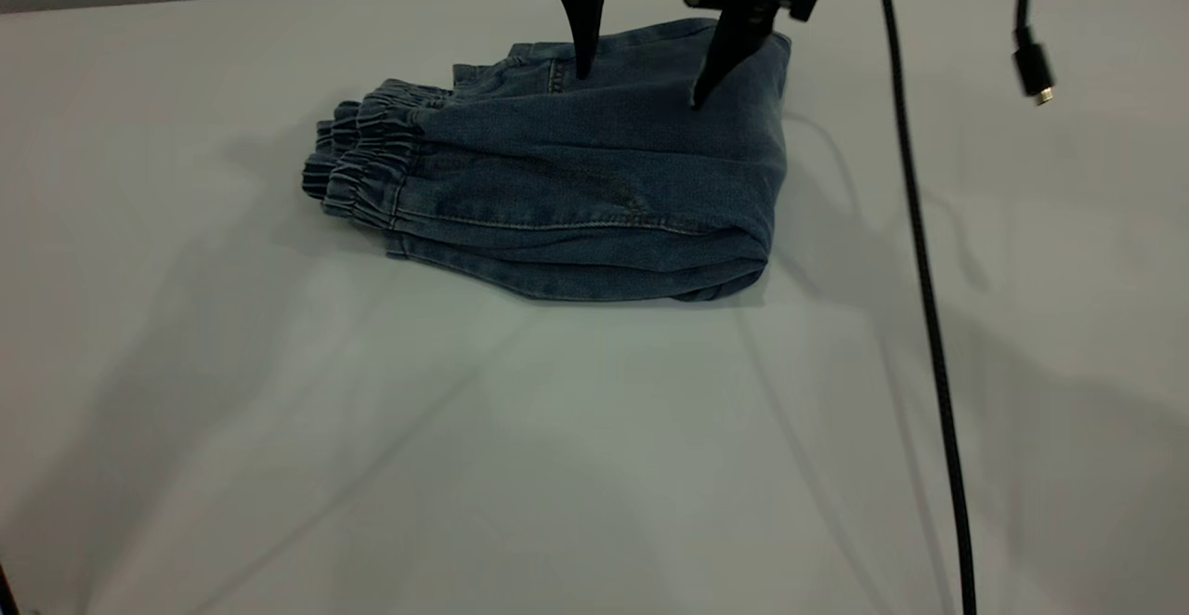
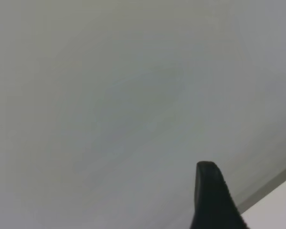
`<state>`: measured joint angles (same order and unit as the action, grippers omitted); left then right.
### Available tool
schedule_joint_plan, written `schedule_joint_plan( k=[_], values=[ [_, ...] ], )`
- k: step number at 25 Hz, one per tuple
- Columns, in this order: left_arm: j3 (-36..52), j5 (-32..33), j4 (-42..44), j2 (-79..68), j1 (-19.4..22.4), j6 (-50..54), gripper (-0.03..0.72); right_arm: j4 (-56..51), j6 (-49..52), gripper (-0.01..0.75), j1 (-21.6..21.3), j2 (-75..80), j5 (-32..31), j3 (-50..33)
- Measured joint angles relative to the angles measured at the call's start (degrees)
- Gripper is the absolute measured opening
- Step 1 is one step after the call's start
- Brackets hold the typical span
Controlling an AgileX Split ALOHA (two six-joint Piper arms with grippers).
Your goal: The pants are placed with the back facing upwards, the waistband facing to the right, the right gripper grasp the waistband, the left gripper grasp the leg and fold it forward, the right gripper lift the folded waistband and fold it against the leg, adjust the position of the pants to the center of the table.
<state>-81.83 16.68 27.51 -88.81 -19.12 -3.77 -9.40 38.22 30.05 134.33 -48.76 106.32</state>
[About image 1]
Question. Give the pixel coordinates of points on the blue denim jeans basketball print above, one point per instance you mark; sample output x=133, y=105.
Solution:
x=604, y=178

